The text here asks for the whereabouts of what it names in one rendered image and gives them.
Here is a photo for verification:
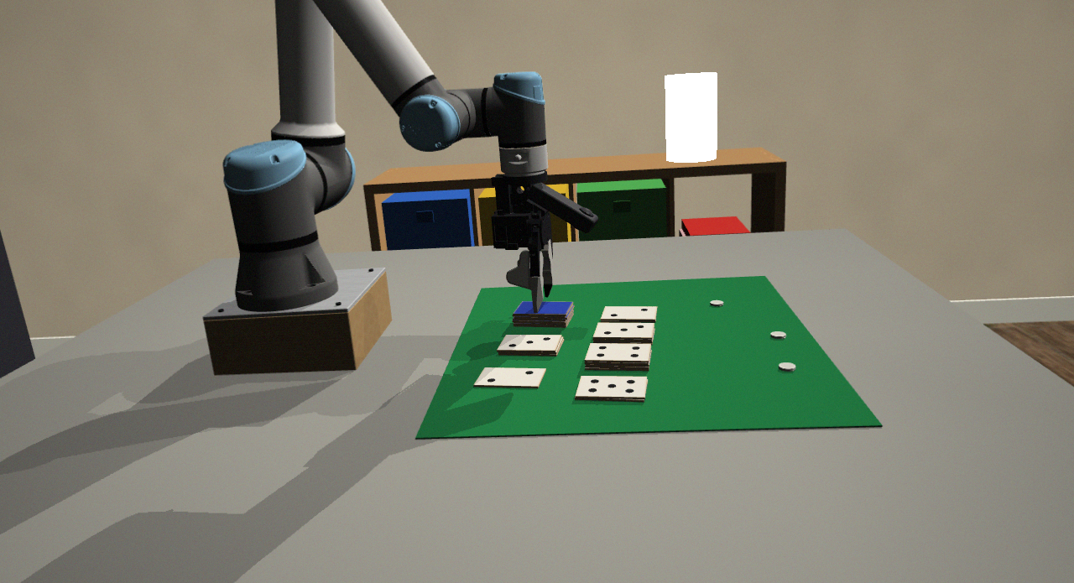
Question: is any green felt mat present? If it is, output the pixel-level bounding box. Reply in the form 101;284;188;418
415;276;883;440

